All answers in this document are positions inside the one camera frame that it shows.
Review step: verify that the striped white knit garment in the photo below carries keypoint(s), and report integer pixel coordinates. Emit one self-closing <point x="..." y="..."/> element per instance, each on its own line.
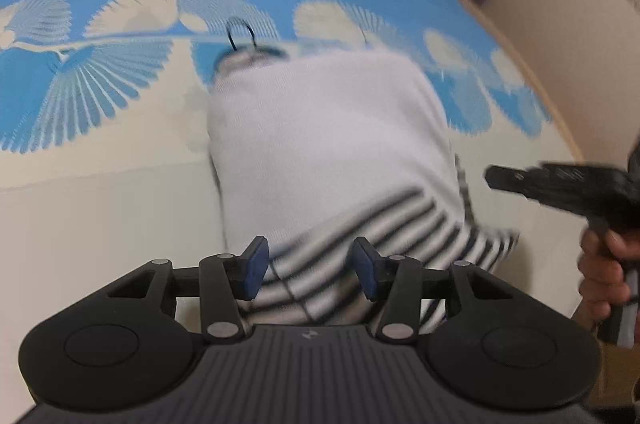
<point x="316" y="151"/>

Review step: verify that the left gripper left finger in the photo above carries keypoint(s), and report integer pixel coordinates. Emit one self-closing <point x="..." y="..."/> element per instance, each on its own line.
<point x="253" y="263"/>

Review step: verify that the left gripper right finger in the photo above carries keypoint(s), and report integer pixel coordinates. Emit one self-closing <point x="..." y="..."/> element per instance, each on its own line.
<point x="366" y="262"/>

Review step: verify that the blue white patterned bedsheet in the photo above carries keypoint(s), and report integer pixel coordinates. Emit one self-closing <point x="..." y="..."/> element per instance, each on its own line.
<point x="104" y="160"/>

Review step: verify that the right hand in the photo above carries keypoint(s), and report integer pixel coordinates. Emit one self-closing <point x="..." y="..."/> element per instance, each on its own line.
<point x="603" y="286"/>

